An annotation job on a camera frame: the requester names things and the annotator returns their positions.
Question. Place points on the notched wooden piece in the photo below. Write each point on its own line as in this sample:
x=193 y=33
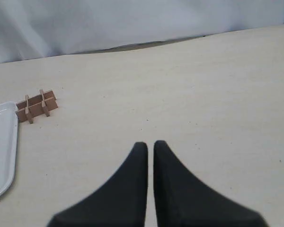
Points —
x=36 y=99
x=43 y=104
x=36 y=110
x=27 y=111

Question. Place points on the white backdrop curtain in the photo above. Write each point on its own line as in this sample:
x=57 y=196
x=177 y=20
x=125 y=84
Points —
x=31 y=29

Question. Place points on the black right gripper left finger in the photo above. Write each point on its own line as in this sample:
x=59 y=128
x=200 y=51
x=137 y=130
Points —
x=120 y=202

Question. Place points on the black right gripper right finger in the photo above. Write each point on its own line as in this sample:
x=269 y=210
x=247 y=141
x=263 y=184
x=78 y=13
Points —
x=182 y=200

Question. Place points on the white plastic tray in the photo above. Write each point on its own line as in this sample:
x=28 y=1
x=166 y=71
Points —
x=8 y=144

